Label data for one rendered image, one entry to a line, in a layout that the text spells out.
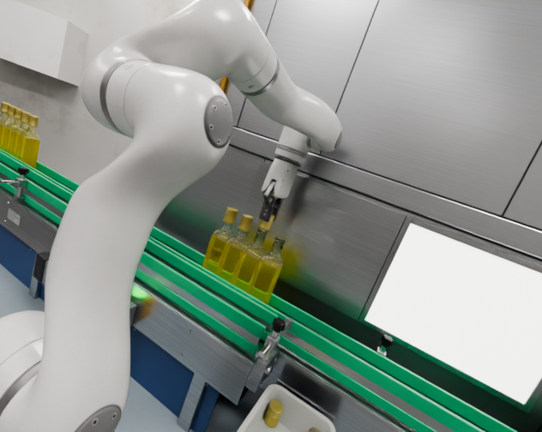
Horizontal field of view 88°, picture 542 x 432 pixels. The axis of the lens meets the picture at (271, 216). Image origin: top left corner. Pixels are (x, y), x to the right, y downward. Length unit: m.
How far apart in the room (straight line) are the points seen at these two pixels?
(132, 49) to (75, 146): 3.45
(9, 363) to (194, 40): 0.45
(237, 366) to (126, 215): 0.51
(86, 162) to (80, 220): 3.46
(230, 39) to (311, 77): 0.57
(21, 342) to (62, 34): 3.34
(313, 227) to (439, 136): 0.42
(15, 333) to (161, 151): 0.31
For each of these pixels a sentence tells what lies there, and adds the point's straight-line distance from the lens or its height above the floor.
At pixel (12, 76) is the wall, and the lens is 4.29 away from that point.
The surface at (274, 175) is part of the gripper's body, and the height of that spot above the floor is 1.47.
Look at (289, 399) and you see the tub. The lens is 0.79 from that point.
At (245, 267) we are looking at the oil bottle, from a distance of 0.82.
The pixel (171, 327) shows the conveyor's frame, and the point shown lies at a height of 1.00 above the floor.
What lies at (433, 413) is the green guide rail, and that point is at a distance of 0.83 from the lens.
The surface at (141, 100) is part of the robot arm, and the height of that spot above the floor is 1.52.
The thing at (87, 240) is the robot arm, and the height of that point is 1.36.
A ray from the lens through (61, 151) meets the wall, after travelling 3.98.
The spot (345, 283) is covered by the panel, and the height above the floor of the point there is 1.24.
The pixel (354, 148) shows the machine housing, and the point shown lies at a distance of 0.90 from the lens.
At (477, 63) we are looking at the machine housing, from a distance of 0.96.
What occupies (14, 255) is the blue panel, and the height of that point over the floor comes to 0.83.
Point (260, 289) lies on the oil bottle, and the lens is 0.81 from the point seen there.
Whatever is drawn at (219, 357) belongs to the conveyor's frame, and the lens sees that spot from 0.79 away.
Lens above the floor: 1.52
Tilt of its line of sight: 11 degrees down
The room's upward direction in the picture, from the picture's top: 20 degrees clockwise
